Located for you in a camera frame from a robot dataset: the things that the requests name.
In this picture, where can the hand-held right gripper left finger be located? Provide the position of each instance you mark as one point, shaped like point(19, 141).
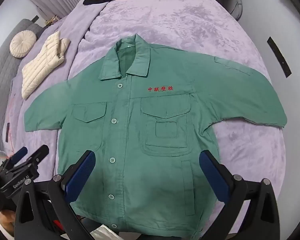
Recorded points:
point(80, 177)

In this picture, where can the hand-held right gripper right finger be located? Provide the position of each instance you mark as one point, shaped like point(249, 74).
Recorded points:
point(215, 177)

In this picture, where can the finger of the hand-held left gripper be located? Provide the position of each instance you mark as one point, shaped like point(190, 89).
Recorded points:
point(19, 154)
point(38, 153)

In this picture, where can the green work jacket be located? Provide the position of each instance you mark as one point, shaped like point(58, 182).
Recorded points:
point(152, 130)

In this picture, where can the person's left hand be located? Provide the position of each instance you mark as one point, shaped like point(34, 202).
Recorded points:
point(5, 218)

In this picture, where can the grey quilted sofa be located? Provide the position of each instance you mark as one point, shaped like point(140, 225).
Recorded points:
point(5, 67)

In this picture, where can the cream quilted puffer vest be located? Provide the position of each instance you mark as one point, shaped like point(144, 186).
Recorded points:
point(42, 65)

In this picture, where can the round cream pleated cushion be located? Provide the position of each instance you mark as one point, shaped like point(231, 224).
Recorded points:
point(22, 43)

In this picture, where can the small bedside clutter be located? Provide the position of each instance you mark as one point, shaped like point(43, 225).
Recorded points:
point(51, 20)

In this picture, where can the small black block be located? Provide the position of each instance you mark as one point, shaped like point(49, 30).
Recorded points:
point(35, 18)

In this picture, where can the dark cloth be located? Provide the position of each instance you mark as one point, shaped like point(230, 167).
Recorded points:
point(92, 1)

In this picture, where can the purple plush blanket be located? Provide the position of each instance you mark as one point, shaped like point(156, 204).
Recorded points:
point(177, 17)

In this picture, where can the standing fan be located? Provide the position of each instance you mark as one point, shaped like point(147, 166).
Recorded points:
point(237, 5)

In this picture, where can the black wall strip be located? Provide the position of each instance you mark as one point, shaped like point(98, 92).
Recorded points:
point(280, 57)

